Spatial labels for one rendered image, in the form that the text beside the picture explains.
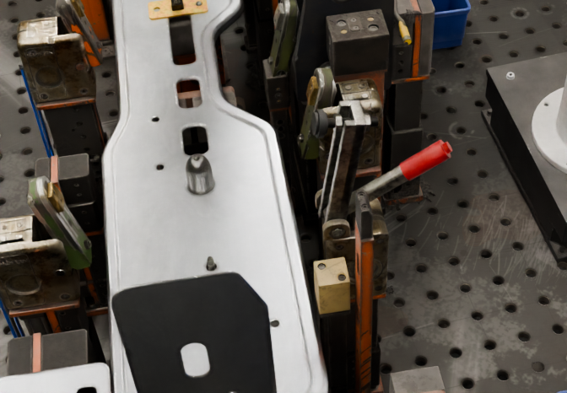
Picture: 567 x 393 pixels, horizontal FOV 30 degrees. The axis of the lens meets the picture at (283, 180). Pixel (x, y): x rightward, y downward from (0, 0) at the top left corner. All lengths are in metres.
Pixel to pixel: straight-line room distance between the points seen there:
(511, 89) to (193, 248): 0.66
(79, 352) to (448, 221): 0.67
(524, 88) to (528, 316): 0.37
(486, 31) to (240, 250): 0.87
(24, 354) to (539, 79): 0.91
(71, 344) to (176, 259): 0.15
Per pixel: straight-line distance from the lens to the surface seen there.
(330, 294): 1.11
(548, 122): 1.63
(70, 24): 1.45
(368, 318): 1.13
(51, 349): 1.20
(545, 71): 1.72
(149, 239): 1.24
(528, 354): 1.50
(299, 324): 1.15
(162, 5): 1.54
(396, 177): 1.13
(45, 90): 1.51
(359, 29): 1.29
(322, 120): 1.04
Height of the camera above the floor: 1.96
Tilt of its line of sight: 48 degrees down
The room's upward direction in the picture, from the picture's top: 4 degrees counter-clockwise
